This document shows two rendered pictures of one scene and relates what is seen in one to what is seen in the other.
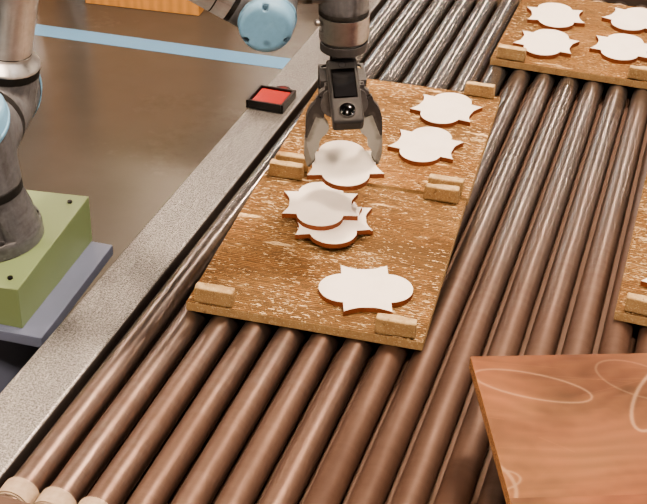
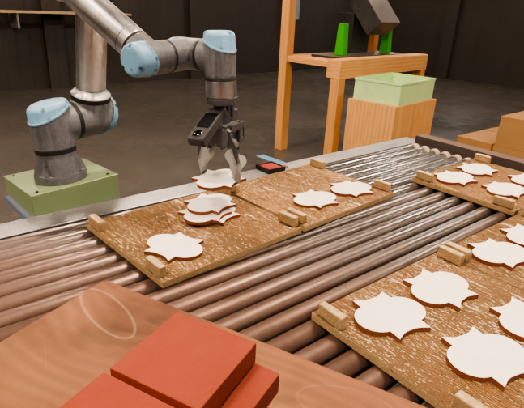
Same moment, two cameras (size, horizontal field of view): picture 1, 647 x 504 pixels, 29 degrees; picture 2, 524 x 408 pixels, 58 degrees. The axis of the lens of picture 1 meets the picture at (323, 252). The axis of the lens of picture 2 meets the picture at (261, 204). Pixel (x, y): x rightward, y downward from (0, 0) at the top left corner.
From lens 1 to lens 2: 123 cm
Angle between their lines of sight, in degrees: 31
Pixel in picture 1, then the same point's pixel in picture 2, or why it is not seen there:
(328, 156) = (215, 173)
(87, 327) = (38, 221)
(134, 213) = not seen: hidden behind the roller
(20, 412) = not seen: outside the picture
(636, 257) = (372, 288)
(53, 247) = (74, 187)
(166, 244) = (129, 203)
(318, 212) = (202, 205)
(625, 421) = not seen: hidden behind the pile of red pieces
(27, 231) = (62, 175)
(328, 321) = (132, 253)
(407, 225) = (249, 227)
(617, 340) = (296, 333)
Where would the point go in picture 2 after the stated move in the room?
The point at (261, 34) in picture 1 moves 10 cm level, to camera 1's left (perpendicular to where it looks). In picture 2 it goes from (129, 63) to (98, 59)
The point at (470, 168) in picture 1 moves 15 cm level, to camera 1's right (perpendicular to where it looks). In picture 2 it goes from (327, 214) to (380, 230)
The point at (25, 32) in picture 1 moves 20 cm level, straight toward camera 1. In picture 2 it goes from (91, 77) to (40, 86)
